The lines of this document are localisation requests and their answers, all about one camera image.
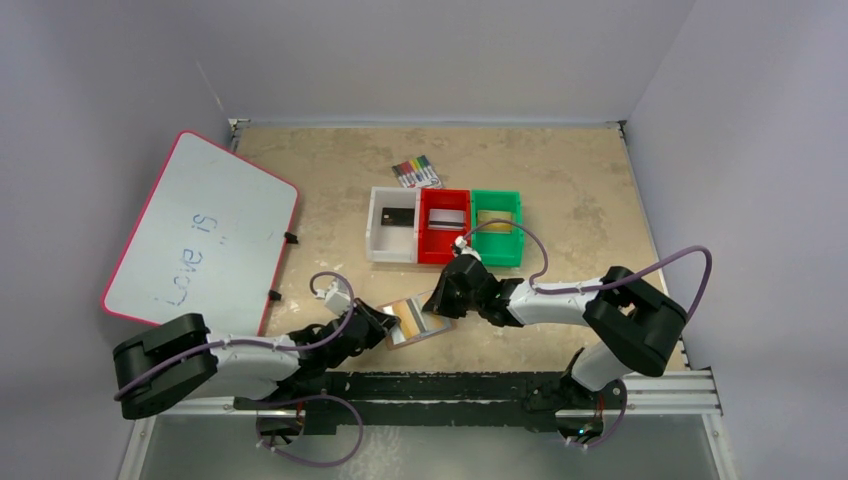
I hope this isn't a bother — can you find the pink leather card holder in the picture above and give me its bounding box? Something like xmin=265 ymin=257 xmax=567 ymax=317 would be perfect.
xmin=378 ymin=291 xmax=456 ymax=350

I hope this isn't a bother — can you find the orange credit card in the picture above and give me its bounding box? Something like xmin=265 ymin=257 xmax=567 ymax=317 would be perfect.
xmin=393 ymin=294 xmax=454 ymax=343

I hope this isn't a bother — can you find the green plastic bin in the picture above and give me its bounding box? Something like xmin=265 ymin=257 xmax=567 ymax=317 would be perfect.
xmin=471 ymin=190 xmax=525 ymax=268

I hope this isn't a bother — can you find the red plastic bin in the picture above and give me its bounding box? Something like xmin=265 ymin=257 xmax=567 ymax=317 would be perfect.
xmin=417 ymin=189 xmax=471 ymax=265

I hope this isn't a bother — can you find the white plastic bin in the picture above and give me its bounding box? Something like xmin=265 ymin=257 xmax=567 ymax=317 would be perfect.
xmin=365 ymin=187 xmax=420 ymax=264

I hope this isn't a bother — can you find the red framed whiteboard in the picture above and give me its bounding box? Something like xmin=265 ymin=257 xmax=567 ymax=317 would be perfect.
xmin=101 ymin=131 xmax=299 ymax=335

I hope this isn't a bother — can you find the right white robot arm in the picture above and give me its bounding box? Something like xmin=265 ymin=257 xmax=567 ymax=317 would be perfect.
xmin=422 ymin=254 xmax=688 ymax=407

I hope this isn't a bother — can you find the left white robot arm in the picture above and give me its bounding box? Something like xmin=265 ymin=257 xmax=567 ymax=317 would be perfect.
xmin=112 ymin=299 xmax=400 ymax=420

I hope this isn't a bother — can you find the silver credit card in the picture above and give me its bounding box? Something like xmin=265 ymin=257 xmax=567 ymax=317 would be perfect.
xmin=427 ymin=209 xmax=466 ymax=231

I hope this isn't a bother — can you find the gold card in bin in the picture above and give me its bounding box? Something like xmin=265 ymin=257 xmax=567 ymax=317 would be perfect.
xmin=477 ymin=210 xmax=514 ymax=234

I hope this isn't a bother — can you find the black credit card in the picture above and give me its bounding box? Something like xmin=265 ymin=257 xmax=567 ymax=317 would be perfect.
xmin=380 ymin=207 xmax=417 ymax=228

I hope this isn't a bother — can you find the pack of coloured markers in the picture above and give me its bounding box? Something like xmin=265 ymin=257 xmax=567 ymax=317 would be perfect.
xmin=391 ymin=155 xmax=444 ymax=189

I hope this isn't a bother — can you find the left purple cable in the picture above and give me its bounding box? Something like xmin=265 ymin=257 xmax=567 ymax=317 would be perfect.
xmin=113 ymin=271 xmax=356 ymax=403

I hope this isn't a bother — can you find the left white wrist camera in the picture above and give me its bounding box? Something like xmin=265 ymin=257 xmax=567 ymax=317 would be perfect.
xmin=320 ymin=279 xmax=351 ymax=316

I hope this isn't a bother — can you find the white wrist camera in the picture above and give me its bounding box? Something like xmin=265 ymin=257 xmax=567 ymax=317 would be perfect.
xmin=451 ymin=236 xmax=482 ymax=261
xmin=320 ymin=279 xmax=351 ymax=316

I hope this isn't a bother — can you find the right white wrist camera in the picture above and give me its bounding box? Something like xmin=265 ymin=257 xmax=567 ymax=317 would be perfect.
xmin=451 ymin=236 xmax=482 ymax=261

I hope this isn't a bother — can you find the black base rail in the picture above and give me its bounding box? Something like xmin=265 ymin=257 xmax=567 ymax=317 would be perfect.
xmin=234 ymin=371 xmax=626 ymax=436

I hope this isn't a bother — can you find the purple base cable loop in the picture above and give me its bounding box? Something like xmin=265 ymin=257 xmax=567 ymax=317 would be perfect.
xmin=255 ymin=396 xmax=364 ymax=468

